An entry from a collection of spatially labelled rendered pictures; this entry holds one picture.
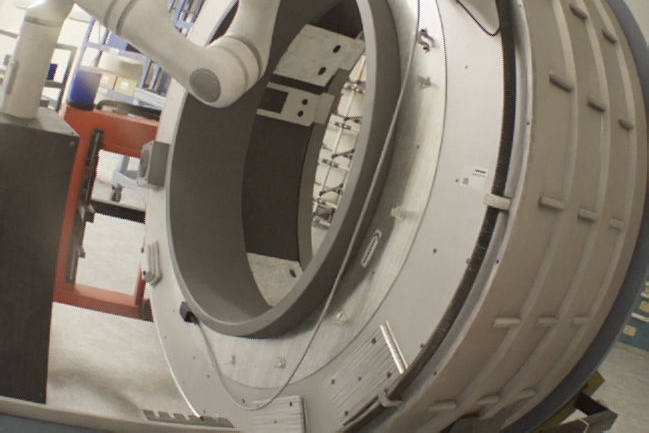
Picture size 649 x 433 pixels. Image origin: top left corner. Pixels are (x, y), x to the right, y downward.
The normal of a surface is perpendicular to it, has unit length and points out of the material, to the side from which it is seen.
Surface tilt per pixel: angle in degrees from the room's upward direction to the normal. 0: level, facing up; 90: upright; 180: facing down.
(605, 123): 80
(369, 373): 90
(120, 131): 90
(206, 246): 35
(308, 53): 117
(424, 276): 90
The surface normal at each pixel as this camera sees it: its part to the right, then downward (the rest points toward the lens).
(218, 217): 0.56, -0.42
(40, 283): 0.60, 0.31
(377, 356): -0.82, -0.18
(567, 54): -0.44, -0.24
